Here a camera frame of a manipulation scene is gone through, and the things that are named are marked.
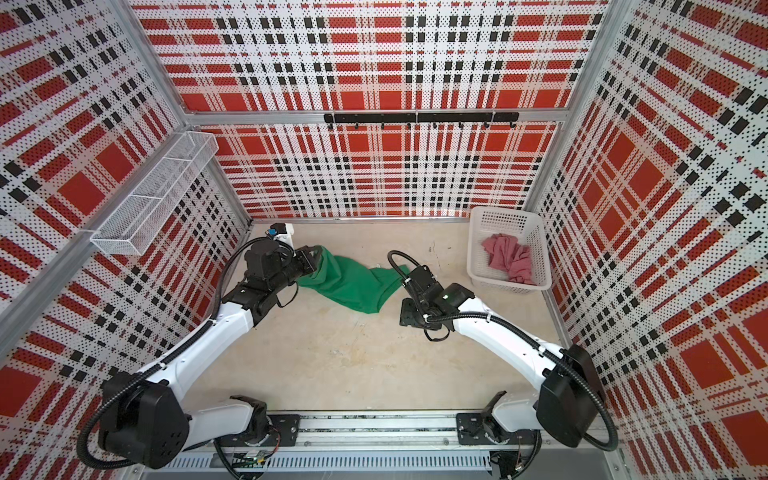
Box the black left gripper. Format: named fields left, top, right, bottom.
left=269, top=245, right=322, bottom=293

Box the green tank top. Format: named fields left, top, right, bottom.
left=298, top=246, right=402, bottom=314

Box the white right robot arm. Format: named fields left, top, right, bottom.
left=398, top=265, right=619, bottom=452

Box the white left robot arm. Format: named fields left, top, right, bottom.
left=77, top=234, right=321, bottom=470

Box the maroon crumpled tank top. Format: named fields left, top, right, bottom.
left=481, top=233, right=534, bottom=285

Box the white perforated plastic basket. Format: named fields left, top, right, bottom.
left=467, top=207, right=552, bottom=294

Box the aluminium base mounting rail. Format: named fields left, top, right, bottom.
left=128, top=409, right=625, bottom=452

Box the black wall hook rail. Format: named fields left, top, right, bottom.
left=323, top=111, right=520, bottom=128

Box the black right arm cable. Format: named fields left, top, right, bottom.
left=386, top=249, right=620, bottom=452

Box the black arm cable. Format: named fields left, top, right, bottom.
left=386, top=249, right=620, bottom=452
left=75, top=235, right=289, bottom=470

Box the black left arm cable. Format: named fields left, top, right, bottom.
left=75, top=235, right=289, bottom=470

